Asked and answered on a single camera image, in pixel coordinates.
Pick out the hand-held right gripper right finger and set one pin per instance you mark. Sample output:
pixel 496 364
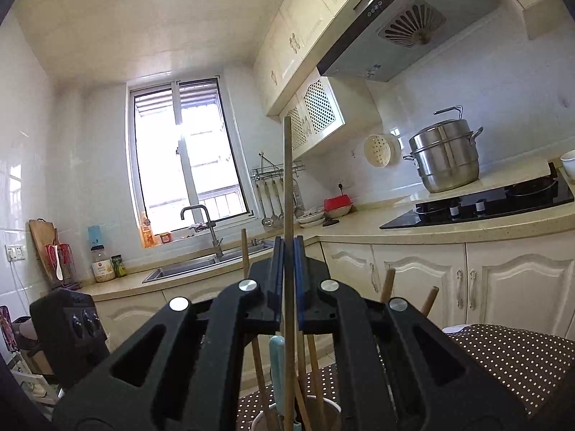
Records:
pixel 300 278

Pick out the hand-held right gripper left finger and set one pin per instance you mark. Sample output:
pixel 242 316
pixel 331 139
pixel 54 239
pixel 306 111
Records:
pixel 277 278

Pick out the pile of bamboo chopsticks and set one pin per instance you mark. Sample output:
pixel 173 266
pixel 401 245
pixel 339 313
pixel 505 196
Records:
pixel 245 256

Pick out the light blue sheathed knife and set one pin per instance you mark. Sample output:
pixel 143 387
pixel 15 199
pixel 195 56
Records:
pixel 276 368

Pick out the long bamboo chopstick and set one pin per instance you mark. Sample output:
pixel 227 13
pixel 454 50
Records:
pixel 288 188

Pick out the pink cylindrical utensil holder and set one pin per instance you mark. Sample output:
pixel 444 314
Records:
pixel 330 415

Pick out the stack of white plates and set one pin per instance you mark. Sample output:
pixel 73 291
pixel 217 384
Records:
pixel 310 219

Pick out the white spatula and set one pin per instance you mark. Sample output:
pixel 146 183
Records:
pixel 58 265

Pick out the beige kitchen countertop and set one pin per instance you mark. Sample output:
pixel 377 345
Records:
pixel 359 229

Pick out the glass jar with white lid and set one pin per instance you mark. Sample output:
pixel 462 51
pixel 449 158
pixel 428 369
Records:
pixel 102 267

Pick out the steel kitchen faucet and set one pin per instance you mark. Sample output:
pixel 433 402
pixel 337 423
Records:
pixel 211 229

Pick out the red container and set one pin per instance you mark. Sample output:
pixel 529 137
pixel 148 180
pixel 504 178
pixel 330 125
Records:
pixel 338 204

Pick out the stainless steel sink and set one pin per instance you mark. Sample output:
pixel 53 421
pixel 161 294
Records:
pixel 188 267

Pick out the small green bottle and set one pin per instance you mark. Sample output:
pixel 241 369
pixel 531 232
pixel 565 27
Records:
pixel 118 267

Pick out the wooden cutting board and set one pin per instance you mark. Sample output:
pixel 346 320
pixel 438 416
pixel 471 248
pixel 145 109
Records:
pixel 41 242

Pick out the blue cup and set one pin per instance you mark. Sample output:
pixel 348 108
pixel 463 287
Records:
pixel 95 235

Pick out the small orange packet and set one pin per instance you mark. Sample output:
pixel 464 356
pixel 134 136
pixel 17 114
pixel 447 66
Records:
pixel 164 237

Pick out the kitchen window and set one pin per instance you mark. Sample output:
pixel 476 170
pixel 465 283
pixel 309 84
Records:
pixel 188 166

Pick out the round white steamer tray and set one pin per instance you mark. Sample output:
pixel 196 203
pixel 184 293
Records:
pixel 379 150

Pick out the cream lattice door cabinet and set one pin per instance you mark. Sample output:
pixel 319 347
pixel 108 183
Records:
pixel 319 107

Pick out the stainless steel steamer pot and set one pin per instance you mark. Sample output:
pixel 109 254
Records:
pixel 444 157

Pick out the black glass gas hob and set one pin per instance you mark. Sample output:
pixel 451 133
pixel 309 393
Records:
pixel 494 206

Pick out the cream kitchen base cabinets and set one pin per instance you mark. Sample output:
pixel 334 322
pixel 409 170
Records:
pixel 516 278

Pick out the grey range hood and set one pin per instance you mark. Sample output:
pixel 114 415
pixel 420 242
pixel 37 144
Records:
pixel 404 31

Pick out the white bowl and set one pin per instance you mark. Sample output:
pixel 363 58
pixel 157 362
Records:
pixel 568 161

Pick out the wall rack with hanging ladles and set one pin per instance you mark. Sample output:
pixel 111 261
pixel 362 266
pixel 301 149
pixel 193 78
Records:
pixel 269 197

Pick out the white wall socket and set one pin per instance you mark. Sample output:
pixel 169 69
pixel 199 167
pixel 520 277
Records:
pixel 15 252

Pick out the cream wall cabinets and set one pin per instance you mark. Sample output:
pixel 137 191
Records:
pixel 305 22

